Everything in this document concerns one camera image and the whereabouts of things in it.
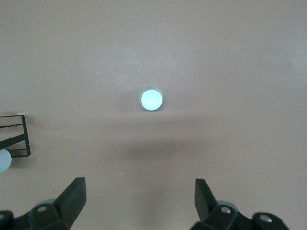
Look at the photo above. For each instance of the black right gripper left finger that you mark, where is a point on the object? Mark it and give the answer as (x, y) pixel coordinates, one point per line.
(69, 203)

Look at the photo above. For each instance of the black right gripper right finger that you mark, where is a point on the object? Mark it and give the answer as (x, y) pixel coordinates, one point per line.
(204, 206)

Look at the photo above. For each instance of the pale green cup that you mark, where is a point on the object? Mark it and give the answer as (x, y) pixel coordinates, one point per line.
(151, 100)

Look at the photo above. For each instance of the grey cup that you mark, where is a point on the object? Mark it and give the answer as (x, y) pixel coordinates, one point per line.
(4, 160)

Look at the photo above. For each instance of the clear tape piece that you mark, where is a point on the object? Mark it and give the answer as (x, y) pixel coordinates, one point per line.
(30, 119)

